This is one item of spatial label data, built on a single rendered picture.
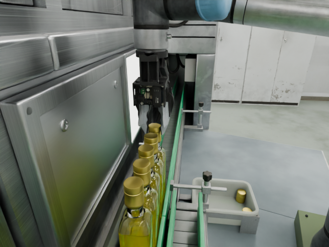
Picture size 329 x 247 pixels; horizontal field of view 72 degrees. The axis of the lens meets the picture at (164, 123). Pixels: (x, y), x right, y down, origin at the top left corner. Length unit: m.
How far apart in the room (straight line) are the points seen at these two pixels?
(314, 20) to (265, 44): 3.79
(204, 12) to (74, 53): 0.25
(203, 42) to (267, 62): 3.06
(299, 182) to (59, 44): 1.09
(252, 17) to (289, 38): 3.89
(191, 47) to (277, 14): 0.90
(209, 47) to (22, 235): 1.23
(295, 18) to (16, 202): 0.58
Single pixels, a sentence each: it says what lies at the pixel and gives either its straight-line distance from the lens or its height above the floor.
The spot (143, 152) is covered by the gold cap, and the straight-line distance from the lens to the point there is 0.48.
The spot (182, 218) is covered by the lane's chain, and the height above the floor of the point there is 0.88.
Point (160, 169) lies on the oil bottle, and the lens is 0.57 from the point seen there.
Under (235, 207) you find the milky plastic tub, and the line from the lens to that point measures 0.95.
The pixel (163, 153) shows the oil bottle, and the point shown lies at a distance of 0.62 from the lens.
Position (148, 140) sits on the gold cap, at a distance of 0.53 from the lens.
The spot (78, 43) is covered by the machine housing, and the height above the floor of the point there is 1.37.
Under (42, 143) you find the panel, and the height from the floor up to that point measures 1.25.
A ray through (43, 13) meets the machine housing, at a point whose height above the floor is 1.42.
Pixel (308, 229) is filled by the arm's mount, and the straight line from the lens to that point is 0.91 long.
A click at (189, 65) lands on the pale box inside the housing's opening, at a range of 1.51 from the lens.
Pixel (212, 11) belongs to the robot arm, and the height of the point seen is 1.43.
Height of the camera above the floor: 1.41
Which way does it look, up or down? 24 degrees down
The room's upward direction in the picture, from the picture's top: straight up
